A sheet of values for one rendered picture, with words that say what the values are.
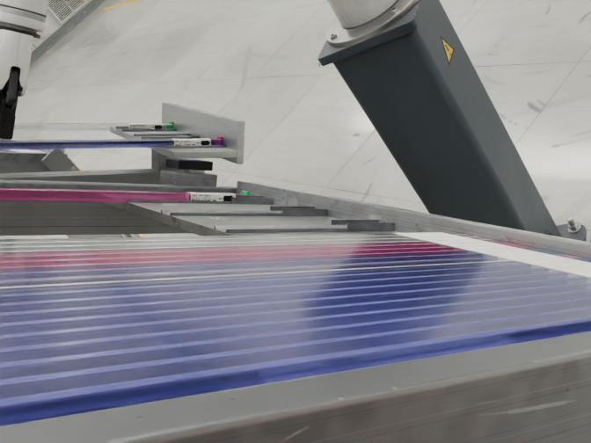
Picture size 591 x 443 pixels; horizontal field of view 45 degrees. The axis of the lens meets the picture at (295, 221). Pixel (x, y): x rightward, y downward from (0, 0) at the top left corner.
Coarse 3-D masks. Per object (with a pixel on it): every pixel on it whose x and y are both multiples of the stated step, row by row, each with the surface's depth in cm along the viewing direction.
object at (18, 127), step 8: (16, 128) 116; (24, 128) 116; (32, 128) 117; (40, 128) 118; (48, 128) 118; (56, 128) 119; (64, 128) 120; (72, 128) 120; (80, 128) 121; (88, 128) 122; (96, 128) 122; (104, 128) 123; (112, 128) 124; (120, 128) 124; (128, 128) 125; (168, 128) 129
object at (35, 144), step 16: (0, 144) 95; (16, 144) 96; (32, 144) 97; (48, 144) 98; (64, 144) 99; (80, 144) 100; (96, 144) 101; (112, 144) 102; (128, 144) 103; (144, 144) 105; (160, 144) 106
